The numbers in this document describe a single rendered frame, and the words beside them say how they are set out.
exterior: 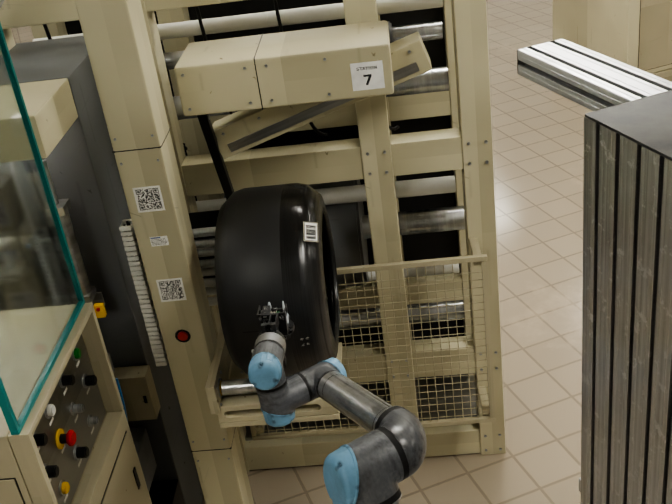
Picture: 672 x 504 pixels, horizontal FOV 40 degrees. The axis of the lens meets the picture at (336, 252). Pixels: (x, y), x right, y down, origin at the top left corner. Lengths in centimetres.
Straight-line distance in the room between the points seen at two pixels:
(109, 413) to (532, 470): 169
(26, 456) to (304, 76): 124
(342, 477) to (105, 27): 124
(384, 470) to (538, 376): 236
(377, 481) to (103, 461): 101
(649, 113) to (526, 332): 315
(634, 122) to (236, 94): 156
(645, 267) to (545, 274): 356
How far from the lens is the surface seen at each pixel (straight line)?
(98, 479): 258
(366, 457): 183
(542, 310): 457
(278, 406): 216
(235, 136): 284
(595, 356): 151
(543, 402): 400
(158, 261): 262
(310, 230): 245
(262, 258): 243
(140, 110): 243
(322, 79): 261
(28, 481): 228
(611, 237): 135
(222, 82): 264
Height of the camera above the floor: 252
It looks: 29 degrees down
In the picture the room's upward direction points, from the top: 8 degrees counter-clockwise
